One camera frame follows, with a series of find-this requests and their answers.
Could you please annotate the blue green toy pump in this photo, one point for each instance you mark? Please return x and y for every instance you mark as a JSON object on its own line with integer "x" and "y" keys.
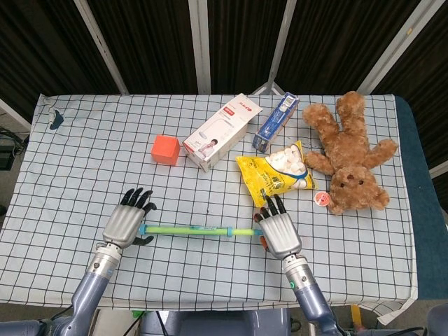
{"x": 196, "y": 231}

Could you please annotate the blue toothbrush box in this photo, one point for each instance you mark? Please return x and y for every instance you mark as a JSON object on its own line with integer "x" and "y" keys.
{"x": 274, "y": 122}

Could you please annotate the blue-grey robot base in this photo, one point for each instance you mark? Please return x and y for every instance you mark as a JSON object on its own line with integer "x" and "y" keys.
{"x": 213, "y": 323}

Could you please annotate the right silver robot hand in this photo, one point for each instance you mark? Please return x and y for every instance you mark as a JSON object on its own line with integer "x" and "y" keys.
{"x": 280, "y": 234}

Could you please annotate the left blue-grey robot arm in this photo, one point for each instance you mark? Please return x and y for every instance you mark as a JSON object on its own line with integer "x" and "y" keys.
{"x": 94, "y": 287}

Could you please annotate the yellow marshmallow bag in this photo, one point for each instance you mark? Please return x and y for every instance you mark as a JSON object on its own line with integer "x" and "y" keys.
{"x": 266, "y": 175}

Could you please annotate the orange cube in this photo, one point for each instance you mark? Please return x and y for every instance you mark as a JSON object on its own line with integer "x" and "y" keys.
{"x": 165, "y": 150}

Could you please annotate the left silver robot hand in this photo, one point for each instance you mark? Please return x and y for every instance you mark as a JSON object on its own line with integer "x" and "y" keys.
{"x": 122, "y": 224}

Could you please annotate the white black-checked tablecloth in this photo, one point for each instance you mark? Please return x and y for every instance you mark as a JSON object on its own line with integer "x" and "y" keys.
{"x": 192, "y": 273}

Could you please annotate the white tripod stand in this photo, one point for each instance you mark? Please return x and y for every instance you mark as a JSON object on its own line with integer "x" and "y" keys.
{"x": 269, "y": 85}

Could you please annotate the brown teddy bear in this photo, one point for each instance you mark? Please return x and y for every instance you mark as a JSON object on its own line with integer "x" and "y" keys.
{"x": 346, "y": 154}

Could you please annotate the white lamp carton box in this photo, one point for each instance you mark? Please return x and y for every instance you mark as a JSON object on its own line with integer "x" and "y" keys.
{"x": 218, "y": 134}

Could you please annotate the small round red-white tag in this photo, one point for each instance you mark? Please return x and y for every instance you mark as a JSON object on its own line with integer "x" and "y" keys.
{"x": 321, "y": 199}

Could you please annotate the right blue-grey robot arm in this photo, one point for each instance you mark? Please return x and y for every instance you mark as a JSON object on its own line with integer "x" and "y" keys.
{"x": 308, "y": 294}

